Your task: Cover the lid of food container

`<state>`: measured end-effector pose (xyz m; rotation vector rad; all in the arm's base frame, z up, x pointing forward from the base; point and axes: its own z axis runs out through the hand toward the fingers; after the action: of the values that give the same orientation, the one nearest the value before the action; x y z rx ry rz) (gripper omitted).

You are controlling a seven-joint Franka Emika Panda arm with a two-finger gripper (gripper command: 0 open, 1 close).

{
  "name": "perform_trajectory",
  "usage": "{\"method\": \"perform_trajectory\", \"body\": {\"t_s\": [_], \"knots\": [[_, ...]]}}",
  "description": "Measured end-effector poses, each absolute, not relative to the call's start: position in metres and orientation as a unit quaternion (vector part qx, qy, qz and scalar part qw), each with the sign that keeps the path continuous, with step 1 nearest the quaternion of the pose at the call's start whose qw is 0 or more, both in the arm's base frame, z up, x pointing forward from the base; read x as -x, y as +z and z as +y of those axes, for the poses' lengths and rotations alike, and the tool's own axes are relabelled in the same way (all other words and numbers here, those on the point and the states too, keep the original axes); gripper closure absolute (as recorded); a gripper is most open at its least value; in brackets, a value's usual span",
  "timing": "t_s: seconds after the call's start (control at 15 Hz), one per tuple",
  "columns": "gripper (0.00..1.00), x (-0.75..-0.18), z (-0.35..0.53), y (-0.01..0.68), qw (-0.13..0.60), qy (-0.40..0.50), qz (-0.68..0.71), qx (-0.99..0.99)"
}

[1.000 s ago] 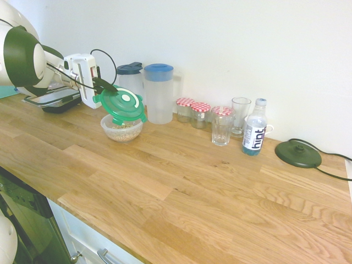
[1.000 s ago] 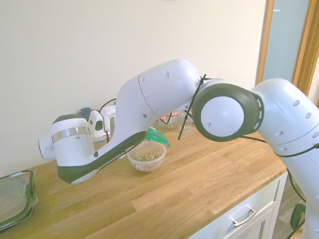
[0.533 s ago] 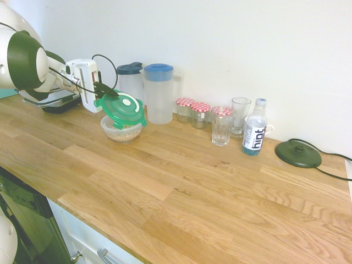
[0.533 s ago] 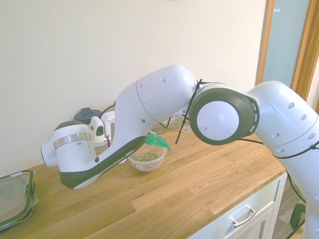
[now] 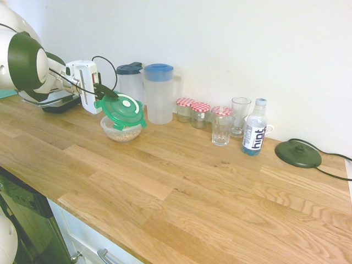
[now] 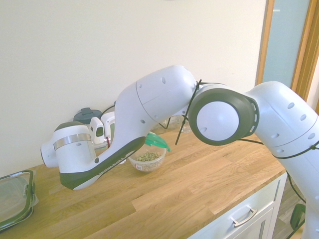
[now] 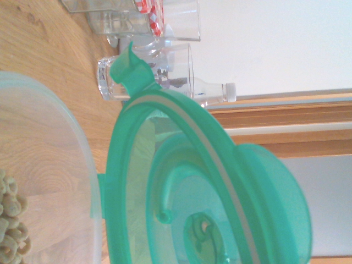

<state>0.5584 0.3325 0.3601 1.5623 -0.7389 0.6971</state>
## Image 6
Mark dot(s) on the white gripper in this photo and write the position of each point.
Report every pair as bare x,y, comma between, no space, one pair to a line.
109,124

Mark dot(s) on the green round container lid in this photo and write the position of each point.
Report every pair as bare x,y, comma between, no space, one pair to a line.
155,142

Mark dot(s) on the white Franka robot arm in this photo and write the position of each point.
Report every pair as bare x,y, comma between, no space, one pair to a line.
162,92

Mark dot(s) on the clear round food container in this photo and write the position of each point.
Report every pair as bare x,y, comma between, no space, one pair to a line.
149,166

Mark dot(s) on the rectangular container dark green rim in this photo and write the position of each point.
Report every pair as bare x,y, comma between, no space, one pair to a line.
15,196

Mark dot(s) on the clear glass jar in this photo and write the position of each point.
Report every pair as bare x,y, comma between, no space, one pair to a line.
159,127
183,125

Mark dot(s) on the cereal rings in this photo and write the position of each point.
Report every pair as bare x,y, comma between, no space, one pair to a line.
149,156

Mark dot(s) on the frosted glass door panel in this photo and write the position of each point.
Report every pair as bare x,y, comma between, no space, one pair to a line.
284,37

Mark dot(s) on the green round object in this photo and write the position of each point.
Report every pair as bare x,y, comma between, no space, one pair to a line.
296,216

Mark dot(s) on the wooden door frame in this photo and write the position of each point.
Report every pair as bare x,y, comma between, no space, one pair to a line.
264,37

